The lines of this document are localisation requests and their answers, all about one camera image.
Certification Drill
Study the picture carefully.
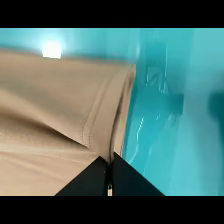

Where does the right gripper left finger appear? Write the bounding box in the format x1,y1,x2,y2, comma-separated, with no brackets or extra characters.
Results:
54,155,108,197

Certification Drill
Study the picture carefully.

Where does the beige T-shirt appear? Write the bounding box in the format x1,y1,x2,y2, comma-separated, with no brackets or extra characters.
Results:
0,48,137,197

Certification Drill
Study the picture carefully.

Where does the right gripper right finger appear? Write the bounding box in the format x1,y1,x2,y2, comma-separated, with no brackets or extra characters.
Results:
111,151,166,197

